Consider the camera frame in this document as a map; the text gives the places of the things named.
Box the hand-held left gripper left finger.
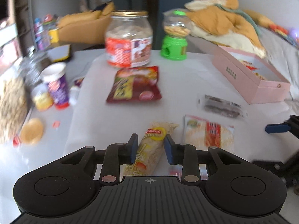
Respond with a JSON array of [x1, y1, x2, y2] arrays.
[[59, 133, 139, 185]]

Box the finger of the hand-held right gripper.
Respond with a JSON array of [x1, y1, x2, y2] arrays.
[[265, 115, 299, 141]]

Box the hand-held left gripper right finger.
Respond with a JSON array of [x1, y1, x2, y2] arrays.
[[164, 135, 237, 183]]

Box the yellow noodle snack packet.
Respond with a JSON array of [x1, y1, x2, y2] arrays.
[[123, 121, 179, 177]]

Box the pink gift box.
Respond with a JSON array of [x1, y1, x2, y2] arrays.
[[212, 45, 291, 105]]

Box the orange white snack packet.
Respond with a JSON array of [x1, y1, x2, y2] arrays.
[[170, 114, 235, 180]]

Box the clear packet with dark snack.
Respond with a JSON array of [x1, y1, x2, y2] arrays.
[[198, 94, 248, 119]]

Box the snack packets in box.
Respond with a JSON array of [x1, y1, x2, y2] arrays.
[[237, 59, 268, 80]]

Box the dark red snack packet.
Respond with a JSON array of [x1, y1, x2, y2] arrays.
[[106, 66, 162, 103]]

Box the white table cover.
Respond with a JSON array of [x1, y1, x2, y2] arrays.
[[64, 50, 299, 185]]

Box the small white bottle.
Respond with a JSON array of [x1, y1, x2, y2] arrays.
[[69, 85, 80, 106]]

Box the colourful toys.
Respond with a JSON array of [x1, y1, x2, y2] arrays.
[[268, 23, 299, 47]]

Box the purple paper cup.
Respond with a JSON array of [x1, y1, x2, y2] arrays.
[[41, 62, 70, 110]]

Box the small yellow jar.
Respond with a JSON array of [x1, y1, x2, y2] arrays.
[[31, 84, 54, 111]]

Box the glass jar with gold lid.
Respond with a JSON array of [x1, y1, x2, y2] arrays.
[[105, 10, 154, 69]]

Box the green gumball machine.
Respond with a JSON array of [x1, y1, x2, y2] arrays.
[[160, 9, 193, 61]]

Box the yellow duvet pile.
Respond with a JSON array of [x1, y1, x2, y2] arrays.
[[185, 0, 267, 59]]

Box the large jar of nuts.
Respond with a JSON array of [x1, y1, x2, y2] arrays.
[[0, 77, 28, 143]]

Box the yellow beanbag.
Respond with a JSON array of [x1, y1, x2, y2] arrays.
[[57, 2, 115, 44]]

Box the colourful bottles on shelf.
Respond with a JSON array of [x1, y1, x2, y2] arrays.
[[33, 14, 59, 50]]

